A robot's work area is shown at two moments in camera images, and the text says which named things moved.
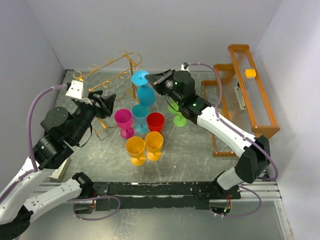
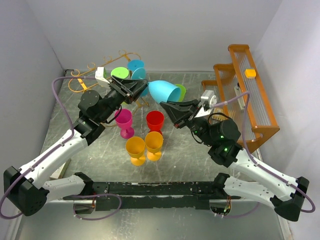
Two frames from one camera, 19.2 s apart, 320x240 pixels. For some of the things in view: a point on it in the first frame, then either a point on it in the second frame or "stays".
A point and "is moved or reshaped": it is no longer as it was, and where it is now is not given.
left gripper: x=107 y=104 -> x=129 y=89
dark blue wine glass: x=147 y=95 -> x=133 y=65
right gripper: x=157 y=80 -> x=178 y=110
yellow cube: x=250 y=73 stays
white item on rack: x=239 y=97 stays
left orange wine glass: x=135 y=146 stays
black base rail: x=188 y=196 stays
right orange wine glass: x=154 y=141 stays
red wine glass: x=155 y=121 stays
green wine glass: x=175 y=106 is moved or reshaped
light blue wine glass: x=140 y=113 is moved or reshaped
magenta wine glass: x=123 y=119 stays
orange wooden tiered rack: x=239 y=97 stays
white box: x=58 y=174 stays
